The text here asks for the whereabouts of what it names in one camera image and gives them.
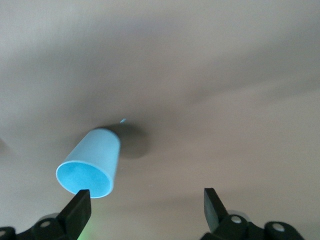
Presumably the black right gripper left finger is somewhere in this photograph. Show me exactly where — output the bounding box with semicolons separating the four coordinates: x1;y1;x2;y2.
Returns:
56;189;92;240

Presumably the brown table cloth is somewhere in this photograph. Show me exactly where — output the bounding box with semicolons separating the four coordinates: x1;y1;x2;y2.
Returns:
0;0;320;240

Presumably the blue plastic cup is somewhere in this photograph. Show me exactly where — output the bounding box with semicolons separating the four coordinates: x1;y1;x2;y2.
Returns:
55;127;122;200

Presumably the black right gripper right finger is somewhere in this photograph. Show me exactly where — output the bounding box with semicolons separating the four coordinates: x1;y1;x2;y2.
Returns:
204;187;229;235

